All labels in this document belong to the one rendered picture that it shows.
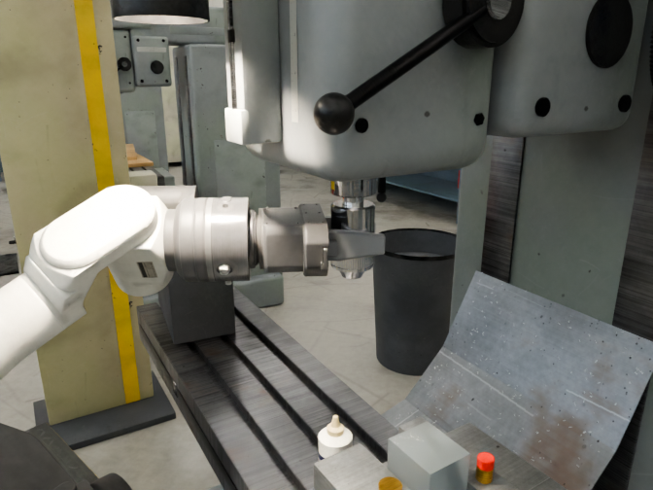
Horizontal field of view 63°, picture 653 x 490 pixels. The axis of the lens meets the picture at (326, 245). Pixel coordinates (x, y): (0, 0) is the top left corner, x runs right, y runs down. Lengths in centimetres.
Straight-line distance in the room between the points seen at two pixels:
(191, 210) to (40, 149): 168
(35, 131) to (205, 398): 149
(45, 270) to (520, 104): 46
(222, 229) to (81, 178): 171
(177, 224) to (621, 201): 56
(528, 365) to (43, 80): 183
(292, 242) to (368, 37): 21
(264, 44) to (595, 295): 57
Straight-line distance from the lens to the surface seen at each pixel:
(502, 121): 55
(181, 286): 102
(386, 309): 261
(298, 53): 46
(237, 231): 53
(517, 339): 90
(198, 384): 93
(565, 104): 58
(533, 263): 89
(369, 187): 55
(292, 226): 53
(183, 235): 54
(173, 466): 225
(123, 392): 256
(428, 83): 48
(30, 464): 146
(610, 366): 83
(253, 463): 76
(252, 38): 48
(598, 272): 83
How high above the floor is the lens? 140
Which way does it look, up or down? 18 degrees down
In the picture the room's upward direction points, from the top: straight up
